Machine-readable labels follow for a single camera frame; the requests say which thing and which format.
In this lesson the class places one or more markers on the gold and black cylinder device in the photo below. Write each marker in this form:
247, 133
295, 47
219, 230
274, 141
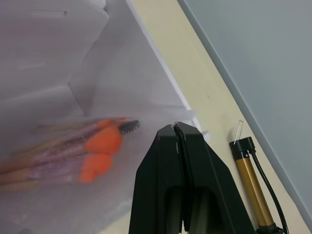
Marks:
253, 185

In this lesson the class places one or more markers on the translucent white plastic organizer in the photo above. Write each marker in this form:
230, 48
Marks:
73, 73

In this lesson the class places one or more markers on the orange makeup brush set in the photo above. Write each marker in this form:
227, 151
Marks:
97, 146

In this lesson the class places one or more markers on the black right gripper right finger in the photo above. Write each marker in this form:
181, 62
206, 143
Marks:
209, 175

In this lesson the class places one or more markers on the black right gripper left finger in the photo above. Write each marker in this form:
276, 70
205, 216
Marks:
156, 175

